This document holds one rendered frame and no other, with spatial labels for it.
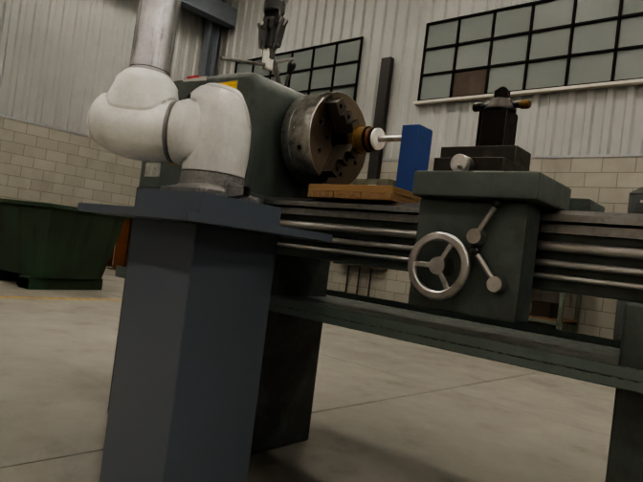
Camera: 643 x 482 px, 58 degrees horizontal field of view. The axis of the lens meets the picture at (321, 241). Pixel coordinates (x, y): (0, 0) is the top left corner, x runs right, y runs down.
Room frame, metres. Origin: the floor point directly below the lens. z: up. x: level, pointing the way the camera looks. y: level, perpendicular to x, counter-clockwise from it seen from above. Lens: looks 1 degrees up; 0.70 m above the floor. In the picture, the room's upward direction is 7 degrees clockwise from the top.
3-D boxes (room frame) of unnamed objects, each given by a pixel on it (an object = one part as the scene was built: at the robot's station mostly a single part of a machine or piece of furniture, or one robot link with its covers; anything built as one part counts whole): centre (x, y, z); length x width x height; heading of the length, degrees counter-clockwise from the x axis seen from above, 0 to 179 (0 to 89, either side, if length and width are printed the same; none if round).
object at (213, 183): (1.41, 0.27, 0.83); 0.22 x 0.18 x 0.06; 49
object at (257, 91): (2.19, 0.34, 1.06); 0.59 x 0.48 x 0.39; 50
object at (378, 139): (1.79, -0.18, 1.08); 0.13 x 0.07 x 0.07; 50
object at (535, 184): (1.49, -0.48, 0.90); 0.53 x 0.30 x 0.06; 140
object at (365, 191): (1.80, -0.17, 0.89); 0.36 x 0.30 x 0.04; 140
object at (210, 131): (1.42, 0.29, 0.97); 0.18 x 0.16 x 0.22; 85
